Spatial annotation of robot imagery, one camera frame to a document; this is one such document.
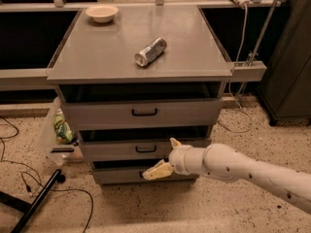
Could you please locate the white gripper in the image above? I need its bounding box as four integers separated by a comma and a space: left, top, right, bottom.
143, 138, 208, 181

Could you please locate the grey drawer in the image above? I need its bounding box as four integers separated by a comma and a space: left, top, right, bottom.
90, 158, 199, 185
61, 99, 222, 130
78, 137, 212, 162

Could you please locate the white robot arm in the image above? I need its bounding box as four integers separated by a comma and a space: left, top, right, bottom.
143, 138, 311, 214

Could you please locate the grey bottom drawer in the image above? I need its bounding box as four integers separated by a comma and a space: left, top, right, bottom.
90, 158, 199, 185

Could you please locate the grey top drawer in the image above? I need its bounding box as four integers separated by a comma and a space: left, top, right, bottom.
61, 99, 222, 130

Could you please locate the grey drawer cabinet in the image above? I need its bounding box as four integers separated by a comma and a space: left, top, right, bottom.
46, 4, 233, 186

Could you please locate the silver drink can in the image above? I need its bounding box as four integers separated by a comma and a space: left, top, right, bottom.
134, 38, 167, 67

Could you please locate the green chip bag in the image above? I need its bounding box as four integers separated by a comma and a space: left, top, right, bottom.
52, 109, 75, 145

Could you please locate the clear plastic bin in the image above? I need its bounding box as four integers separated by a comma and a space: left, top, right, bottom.
37, 98, 84, 165

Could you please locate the dark grey side cabinet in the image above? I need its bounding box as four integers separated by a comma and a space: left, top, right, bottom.
258, 0, 311, 126

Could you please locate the black metal stand leg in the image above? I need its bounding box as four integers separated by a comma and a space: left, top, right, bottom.
0, 169, 65, 233

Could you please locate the white ceramic bowl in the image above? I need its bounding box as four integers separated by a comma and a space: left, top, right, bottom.
86, 5, 119, 23

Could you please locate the thin metal diagonal rod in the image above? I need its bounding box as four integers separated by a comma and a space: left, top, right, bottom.
233, 0, 279, 101

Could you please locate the white hanging cable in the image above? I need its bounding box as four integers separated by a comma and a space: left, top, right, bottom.
217, 3, 254, 135

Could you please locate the grey metal frame rail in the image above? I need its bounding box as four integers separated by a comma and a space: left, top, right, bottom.
0, 61, 266, 91

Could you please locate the black floor cable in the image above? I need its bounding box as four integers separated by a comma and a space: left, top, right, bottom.
0, 116, 94, 233

